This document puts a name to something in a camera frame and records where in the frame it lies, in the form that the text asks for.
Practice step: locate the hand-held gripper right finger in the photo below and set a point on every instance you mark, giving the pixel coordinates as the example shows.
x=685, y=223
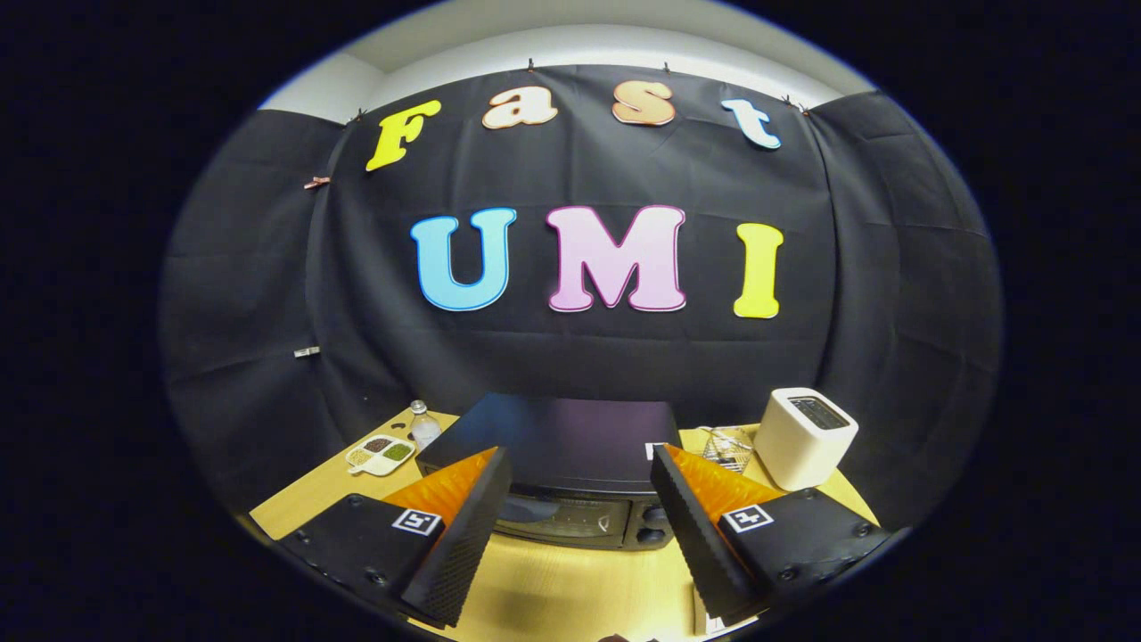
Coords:
x=695, y=535

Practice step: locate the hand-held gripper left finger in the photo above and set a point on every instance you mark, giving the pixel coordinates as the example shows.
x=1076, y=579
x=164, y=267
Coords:
x=463, y=535

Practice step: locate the black toaster oven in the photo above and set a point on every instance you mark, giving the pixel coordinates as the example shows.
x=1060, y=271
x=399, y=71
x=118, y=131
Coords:
x=562, y=437

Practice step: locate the white pop-up toaster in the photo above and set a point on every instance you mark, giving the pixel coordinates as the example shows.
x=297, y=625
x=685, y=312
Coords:
x=802, y=446

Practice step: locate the white plastic tray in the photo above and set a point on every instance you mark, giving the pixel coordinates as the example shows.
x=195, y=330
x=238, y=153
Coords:
x=704, y=611

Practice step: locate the clear plastic bottle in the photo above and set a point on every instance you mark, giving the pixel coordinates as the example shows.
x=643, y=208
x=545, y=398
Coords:
x=424, y=430

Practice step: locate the divided dish of spices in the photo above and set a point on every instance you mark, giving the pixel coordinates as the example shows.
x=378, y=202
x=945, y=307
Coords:
x=381, y=455

